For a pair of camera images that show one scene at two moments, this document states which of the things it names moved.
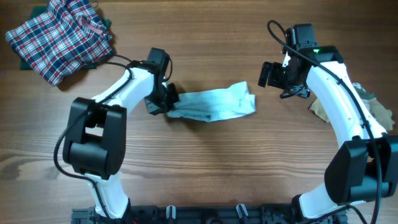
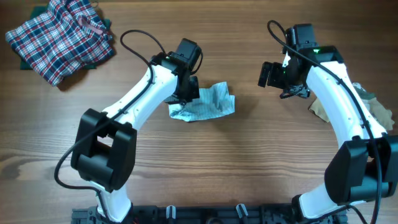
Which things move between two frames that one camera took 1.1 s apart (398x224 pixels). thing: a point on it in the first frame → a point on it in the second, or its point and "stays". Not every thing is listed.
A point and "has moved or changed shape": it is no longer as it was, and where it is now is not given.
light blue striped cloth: x=212 y=104 has moved or changed shape
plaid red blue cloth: x=58 y=44 stays
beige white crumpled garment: x=384 y=116 stays
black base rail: x=204 y=214 stays
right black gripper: x=292 y=91 stays
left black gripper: x=154 y=108 → x=193 y=93
